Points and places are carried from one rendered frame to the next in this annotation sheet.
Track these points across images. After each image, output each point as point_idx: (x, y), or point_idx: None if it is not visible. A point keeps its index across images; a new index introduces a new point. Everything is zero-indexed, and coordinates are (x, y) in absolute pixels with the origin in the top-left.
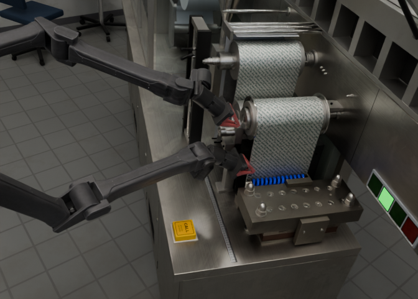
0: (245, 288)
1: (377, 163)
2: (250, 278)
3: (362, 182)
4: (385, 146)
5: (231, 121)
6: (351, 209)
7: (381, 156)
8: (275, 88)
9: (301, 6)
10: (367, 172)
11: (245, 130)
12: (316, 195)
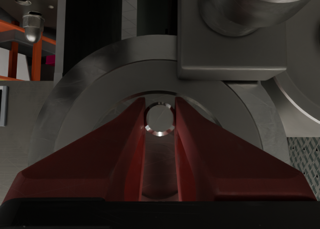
0: None
1: (3, 141)
2: None
3: (21, 81)
4: (1, 180)
5: (179, 133)
6: (15, 16)
7: (0, 158)
8: (319, 154)
9: None
10: (18, 107)
11: (155, 75)
12: None
